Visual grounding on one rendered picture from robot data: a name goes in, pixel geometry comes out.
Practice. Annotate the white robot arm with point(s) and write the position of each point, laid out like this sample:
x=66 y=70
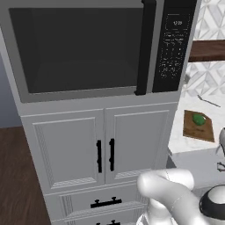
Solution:
x=172 y=199

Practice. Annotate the wooden cutting board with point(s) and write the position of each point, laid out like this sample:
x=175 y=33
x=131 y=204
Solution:
x=197 y=129

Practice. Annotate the green broccoli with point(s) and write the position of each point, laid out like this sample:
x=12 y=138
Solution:
x=199 y=119

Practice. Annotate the white cupboard door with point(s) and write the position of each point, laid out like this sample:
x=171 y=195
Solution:
x=66 y=150
x=137 y=145

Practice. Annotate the grey microwave oven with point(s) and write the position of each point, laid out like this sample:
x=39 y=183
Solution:
x=88 y=47

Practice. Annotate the white drawer front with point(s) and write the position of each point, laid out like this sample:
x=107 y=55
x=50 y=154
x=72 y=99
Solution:
x=88 y=218
x=85 y=202

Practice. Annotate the grey peeler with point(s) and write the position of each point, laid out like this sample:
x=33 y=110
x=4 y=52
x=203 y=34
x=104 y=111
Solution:
x=208 y=101

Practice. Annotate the dark wooden shelf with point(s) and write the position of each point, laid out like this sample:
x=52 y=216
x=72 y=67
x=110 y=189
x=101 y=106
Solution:
x=206 y=50

